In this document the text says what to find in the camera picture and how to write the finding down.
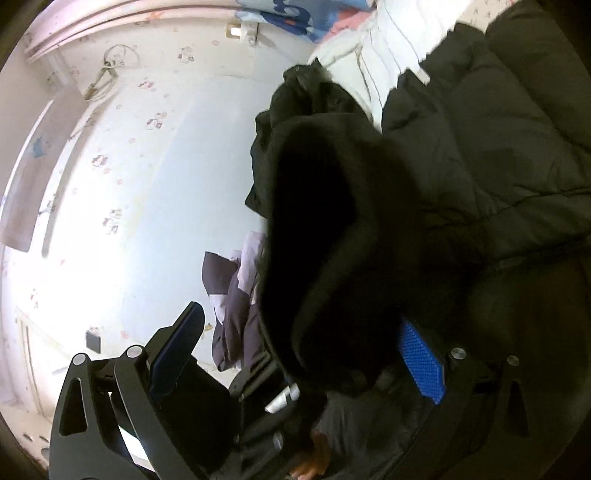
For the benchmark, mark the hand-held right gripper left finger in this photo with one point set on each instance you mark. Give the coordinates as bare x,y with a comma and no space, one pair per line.
178,341

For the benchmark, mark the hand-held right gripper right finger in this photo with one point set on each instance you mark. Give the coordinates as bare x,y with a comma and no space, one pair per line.
422,364

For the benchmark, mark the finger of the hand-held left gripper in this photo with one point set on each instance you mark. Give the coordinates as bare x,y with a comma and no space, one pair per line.
261,383

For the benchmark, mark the black puffer jacket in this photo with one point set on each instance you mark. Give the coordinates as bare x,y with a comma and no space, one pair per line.
461,184

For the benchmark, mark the person's left hand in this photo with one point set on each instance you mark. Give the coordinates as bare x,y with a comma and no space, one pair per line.
311,461

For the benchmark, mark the purple and white jacket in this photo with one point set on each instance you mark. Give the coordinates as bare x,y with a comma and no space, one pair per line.
235,304

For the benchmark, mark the black fluffy garment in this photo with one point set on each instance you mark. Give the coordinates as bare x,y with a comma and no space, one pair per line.
304,92

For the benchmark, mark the white striped duvet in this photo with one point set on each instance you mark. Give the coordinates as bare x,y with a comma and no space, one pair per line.
369,60

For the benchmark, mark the whale-print blue pillow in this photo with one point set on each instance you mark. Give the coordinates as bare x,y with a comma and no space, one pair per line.
295,14

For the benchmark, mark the pink cloth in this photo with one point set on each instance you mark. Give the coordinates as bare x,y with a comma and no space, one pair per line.
346,21

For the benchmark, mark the white wall panel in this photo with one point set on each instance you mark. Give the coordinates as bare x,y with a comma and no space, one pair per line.
32,180

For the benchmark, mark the white wall socket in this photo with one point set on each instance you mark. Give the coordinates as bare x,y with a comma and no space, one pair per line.
241,30

